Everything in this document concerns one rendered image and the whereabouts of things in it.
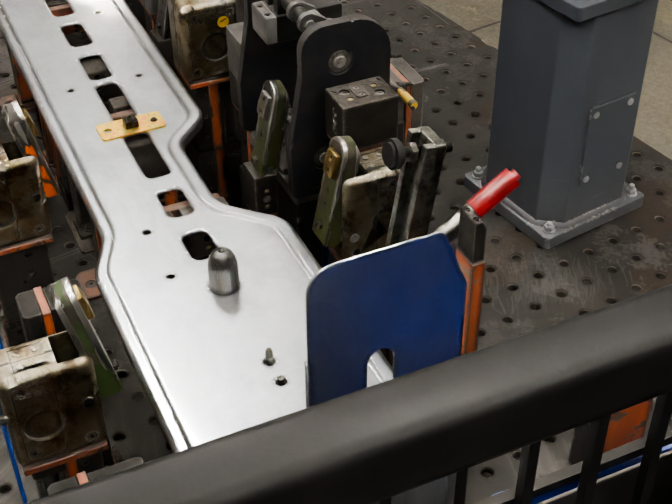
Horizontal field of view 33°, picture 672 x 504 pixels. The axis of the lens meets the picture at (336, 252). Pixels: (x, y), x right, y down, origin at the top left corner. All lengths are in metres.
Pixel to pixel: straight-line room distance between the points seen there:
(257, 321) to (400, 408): 0.85
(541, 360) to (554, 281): 1.36
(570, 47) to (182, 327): 0.71
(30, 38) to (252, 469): 1.44
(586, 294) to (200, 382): 0.74
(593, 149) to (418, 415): 1.41
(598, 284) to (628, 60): 0.32
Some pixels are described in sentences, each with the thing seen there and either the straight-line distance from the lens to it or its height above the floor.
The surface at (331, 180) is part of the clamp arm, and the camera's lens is 1.23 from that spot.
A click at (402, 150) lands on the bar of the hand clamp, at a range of 1.01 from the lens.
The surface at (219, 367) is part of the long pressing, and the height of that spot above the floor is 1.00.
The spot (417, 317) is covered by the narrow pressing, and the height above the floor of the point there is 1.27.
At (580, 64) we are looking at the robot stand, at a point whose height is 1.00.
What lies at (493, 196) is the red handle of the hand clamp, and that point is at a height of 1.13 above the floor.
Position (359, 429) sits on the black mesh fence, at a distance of 0.30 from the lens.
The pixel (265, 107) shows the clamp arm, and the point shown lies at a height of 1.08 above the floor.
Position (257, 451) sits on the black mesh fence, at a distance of 0.30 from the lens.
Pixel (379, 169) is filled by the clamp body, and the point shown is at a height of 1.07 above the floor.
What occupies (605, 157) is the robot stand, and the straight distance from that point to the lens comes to 1.73.
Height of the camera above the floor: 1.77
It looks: 39 degrees down
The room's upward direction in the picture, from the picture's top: straight up
